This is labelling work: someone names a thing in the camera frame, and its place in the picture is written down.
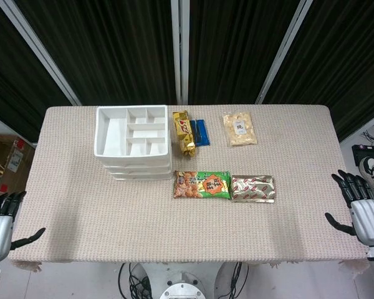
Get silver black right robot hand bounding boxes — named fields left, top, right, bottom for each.
left=324, top=169, right=374, bottom=250

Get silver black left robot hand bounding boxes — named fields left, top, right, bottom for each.
left=0, top=191, right=47, bottom=264

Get white plastic drawer organizer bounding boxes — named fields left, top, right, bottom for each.
left=93, top=105, right=173, bottom=181

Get brown cardboard box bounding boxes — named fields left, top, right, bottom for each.
left=0, top=133, right=36, bottom=197

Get black electronic device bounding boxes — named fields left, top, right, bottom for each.
left=352, top=143, right=374, bottom=168

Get beige woven tablecloth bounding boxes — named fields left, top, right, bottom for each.
left=6, top=105, right=372, bottom=269

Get silver foil bag red print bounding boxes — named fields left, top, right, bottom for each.
left=229, top=174, right=276, bottom=204

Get black curtain panel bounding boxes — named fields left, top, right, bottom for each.
left=0, top=0, right=73, bottom=143
left=188, top=0, right=300, bottom=105
left=14, top=0, right=179, bottom=106
left=263, top=0, right=374, bottom=143

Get clear bag of pale snacks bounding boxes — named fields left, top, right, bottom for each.
left=221, top=112, right=258, bottom=147

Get green orange snack bag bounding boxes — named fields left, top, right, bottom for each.
left=173, top=169, right=231, bottom=201

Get blue snack bar package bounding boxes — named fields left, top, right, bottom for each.
left=189, top=119, right=211, bottom=148

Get white robot torso base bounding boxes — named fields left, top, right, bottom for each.
left=143, top=263, right=231, bottom=299

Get gold snack bar package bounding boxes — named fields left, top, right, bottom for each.
left=172, top=111, right=197, bottom=159

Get black cable bundle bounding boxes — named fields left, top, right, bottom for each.
left=229, top=263, right=250, bottom=298
left=117, top=263, right=152, bottom=299

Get white metal frame post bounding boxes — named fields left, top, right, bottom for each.
left=255, top=0, right=314, bottom=105
left=0, top=0, right=82, bottom=106
left=170, top=0, right=191, bottom=105

